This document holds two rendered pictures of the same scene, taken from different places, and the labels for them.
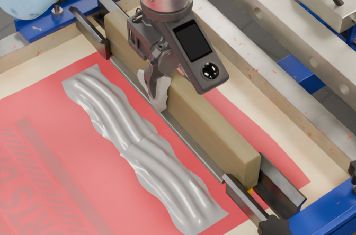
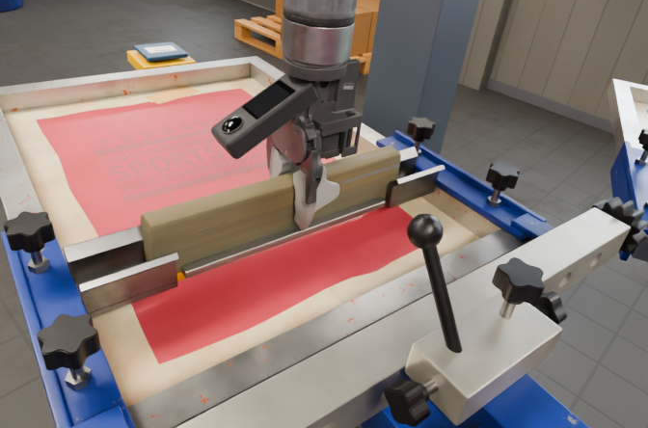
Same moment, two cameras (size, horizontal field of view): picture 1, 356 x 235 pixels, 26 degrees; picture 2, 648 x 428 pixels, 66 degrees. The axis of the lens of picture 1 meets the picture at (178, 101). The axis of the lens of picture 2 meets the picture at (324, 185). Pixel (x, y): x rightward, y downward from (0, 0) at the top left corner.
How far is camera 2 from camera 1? 106 cm
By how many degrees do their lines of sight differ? 64
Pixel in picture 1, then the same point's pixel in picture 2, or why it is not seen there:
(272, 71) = (351, 317)
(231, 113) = (295, 292)
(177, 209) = not seen: hidden behind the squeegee
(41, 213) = (193, 161)
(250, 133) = (259, 307)
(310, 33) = (400, 330)
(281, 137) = (246, 339)
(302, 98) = (294, 347)
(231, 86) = (342, 297)
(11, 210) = (202, 149)
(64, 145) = (265, 174)
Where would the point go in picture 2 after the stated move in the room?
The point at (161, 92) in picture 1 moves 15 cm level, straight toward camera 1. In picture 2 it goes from (274, 172) to (152, 163)
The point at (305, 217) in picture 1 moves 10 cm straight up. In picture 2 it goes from (69, 307) to (49, 226)
